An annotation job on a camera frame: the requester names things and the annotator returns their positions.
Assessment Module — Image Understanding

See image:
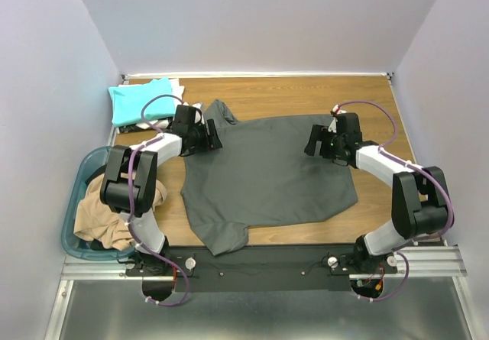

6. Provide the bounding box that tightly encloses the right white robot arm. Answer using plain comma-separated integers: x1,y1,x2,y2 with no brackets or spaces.
304,111,455,273

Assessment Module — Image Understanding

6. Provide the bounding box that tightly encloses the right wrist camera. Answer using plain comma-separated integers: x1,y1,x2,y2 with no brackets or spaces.
328,105,344,133

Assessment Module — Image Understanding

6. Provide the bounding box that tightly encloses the white folded t-shirt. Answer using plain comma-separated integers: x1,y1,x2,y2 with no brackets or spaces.
113,79,184,134

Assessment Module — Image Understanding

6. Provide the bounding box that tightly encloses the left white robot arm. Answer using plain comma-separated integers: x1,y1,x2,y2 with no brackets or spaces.
100,105,222,275

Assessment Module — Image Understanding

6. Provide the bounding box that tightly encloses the dark grey t-shirt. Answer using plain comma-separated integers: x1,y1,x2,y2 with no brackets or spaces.
181,100,358,256

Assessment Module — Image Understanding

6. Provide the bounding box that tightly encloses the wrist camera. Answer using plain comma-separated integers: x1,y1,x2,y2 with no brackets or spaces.
192,102,205,124
328,105,344,133

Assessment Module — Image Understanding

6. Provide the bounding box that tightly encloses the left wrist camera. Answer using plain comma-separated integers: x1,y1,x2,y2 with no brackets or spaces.
192,102,205,124

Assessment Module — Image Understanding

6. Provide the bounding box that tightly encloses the teal plastic bin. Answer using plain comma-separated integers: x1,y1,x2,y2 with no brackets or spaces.
60,146,134,261

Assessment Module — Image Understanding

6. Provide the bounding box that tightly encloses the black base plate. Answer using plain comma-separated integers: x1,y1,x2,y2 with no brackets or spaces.
125,244,398,294

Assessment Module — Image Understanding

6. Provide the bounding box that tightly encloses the aluminium frame rail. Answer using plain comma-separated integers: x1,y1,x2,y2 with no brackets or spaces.
61,246,467,280

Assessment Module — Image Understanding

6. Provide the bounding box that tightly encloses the teal folded t-shirt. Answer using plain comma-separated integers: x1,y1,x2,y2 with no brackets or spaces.
108,78,176,128

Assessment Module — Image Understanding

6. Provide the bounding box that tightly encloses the beige crumpled t-shirt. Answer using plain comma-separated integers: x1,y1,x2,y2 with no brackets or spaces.
73,181,169,252

